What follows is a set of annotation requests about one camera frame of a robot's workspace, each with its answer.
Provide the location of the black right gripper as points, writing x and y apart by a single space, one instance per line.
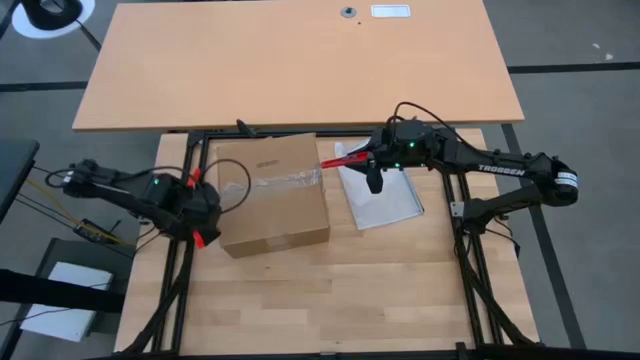
410 147

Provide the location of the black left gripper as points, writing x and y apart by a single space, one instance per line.
192 207

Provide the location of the red box cutter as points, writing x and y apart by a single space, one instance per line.
342 161

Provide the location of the white translucent zip pouch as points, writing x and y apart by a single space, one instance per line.
385 200

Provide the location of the brown cardboard box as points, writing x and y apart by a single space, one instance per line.
272 200

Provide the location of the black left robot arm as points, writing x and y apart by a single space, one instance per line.
115 192

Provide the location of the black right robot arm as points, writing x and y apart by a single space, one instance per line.
500 167

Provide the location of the black clamp knob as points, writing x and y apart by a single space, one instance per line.
245 127

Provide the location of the black power adapter box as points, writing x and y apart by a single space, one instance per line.
92 231

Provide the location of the light wooden desk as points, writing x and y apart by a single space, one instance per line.
300 65

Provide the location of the grey desk grommet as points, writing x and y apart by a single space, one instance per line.
348 12

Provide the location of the white desk plate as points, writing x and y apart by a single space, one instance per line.
390 11

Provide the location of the white board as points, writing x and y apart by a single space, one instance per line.
60 325

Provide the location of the black side table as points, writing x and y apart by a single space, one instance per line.
15 170

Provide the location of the white round floor base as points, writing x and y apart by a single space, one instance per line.
52 35

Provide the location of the black stand foot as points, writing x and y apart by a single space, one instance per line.
50 12

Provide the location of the silver mounting bracket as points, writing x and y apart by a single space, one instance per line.
456 209

